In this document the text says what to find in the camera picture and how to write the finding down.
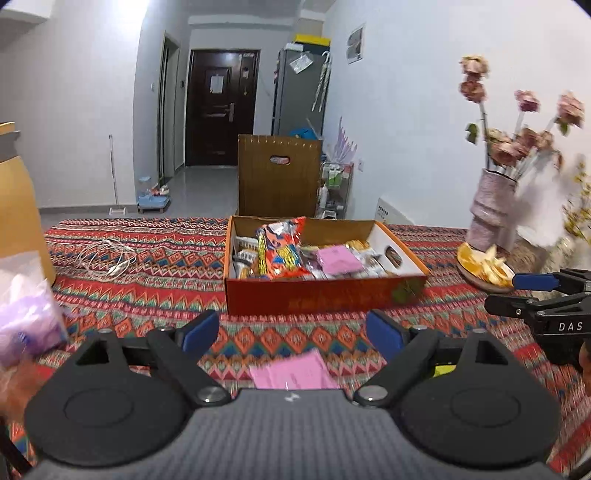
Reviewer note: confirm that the purple wall decoration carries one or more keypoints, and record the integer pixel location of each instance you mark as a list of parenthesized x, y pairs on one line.
[(341, 143)]

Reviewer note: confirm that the purple tissue pack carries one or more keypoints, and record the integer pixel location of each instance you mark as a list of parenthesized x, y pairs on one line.
[(27, 314)]

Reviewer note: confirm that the red cardboard box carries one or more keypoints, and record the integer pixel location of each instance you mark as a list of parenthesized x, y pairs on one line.
[(314, 297)]

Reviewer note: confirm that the pink snack packet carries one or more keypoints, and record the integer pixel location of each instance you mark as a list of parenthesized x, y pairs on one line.
[(295, 373), (339, 259)]

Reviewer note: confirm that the dark entrance door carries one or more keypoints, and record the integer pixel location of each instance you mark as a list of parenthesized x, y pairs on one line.
[(207, 134)]

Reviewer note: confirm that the brown cardboard box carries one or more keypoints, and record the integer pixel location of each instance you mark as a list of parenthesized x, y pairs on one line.
[(277, 184)]

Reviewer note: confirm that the yellow flower branches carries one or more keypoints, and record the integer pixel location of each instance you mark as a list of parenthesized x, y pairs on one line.
[(579, 203)]

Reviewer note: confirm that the yellow box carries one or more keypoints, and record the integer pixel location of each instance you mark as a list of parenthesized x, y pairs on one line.
[(314, 39)]

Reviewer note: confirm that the interior door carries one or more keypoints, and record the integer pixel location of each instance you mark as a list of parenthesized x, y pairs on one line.
[(168, 106)]

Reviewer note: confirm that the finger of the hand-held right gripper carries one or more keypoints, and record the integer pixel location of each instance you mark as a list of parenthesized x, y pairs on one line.
[(533, 280), (512, 305)]

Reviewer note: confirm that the clear plastic bag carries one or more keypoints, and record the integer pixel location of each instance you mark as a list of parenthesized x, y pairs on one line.
[(300, 63)]

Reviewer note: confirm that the wall picture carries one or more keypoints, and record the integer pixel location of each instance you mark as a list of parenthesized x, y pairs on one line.
[(356, 44)]

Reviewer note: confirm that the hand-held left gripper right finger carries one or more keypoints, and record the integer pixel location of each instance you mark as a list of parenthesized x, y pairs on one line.
[(385, 334)]

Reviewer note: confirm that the yellow thermos jug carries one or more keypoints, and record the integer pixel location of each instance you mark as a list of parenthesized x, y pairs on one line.
[(21, 207)]

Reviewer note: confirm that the green snack packet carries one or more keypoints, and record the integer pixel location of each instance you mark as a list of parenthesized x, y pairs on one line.
[(443, 370)]

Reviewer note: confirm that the grey fridge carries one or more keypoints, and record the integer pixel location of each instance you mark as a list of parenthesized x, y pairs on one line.
[(295, 101)]

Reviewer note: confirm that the white paper notice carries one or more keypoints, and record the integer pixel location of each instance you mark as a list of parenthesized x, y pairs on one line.
[(217, 83)]

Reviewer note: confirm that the blue pet feeder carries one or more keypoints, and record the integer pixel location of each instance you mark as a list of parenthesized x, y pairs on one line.
[(154, 198)]

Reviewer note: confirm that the brown plate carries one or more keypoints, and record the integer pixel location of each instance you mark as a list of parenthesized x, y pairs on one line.
[(480, 284)]

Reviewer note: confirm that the white floral vase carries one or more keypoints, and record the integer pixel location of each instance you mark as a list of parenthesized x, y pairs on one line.
[(572, 254)]

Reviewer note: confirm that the pink ceramic vase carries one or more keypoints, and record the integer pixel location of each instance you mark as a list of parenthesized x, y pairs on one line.
[(489, 207)]

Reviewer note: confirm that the dried pink roses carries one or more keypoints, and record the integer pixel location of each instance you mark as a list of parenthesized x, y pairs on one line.
[(512, 143)]

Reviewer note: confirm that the red snack packet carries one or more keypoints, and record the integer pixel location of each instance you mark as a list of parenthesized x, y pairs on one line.
[(281, 249)]

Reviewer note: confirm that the white wall heater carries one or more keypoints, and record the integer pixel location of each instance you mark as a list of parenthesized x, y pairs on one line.
[(391, 212)]

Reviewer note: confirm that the pile of small snack packets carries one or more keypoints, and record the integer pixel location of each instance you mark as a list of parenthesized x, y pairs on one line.
[(374, 263)]

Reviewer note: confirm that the white mop stick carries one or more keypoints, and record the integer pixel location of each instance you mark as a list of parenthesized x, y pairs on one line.
[(113, 170)]

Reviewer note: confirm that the white umbrella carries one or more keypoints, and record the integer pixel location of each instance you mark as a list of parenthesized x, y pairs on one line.
[(322, 81)]

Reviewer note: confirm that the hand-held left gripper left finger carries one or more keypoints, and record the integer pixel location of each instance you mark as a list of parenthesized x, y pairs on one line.
[(201, 334)]

